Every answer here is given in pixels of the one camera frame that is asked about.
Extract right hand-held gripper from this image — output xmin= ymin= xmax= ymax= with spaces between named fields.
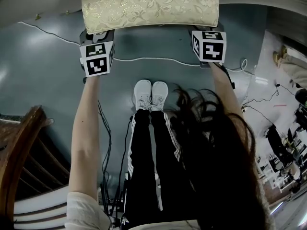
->
xmin=191 ymin=25 xmax=227 ymax=69

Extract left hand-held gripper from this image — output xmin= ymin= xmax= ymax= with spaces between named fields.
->
xmin=79 ymin=30 xmax=115 ymax=78

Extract cream upholstered stool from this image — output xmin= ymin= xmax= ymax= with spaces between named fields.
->
xmin=81 ymin=0 xmax=220 ymax=35

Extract person's left forearm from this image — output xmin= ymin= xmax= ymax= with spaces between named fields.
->
xmin=68 ymin=76 xmax=102 ymax=197

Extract person's right forearm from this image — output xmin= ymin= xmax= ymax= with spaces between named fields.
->
xmin=210 ymin=62 xmax=245 ymax=121

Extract person's left white shoe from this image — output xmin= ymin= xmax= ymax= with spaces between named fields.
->
xmin=133 ymin=80 xmax=153 ymax=112

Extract person's white shoe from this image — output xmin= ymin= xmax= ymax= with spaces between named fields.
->
xmin=150 ymin=81 xmax=169 ymax=112
xmin=133 ymin=80 xmax=153 ymax=112

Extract person's right white shoe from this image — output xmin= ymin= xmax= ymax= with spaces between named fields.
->
xmin=150 ymin=81 xmax=169 ymax=112

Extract person's black striped trousers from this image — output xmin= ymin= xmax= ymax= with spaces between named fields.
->
xmin=120 ymin=108 xmax=200 ymax=226

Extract white floor cable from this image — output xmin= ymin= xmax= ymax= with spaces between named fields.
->
xmin=18 ymin=21 xmax=248 ymax=73

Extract black adapter cable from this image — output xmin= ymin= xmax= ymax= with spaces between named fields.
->
xmin=242 ymin=82 xmax=297 ymax=110

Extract black floor cables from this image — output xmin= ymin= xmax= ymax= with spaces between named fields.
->
xmin=97 ymin=99 xmax=132 ymax=227

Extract black camera equipment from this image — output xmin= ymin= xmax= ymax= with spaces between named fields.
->
xmin=258 ymin=104 xmax=307 ymax=201

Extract white curved bed rail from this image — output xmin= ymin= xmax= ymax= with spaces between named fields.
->
xmin=13 ymin=195 xmax=70 ymax=230

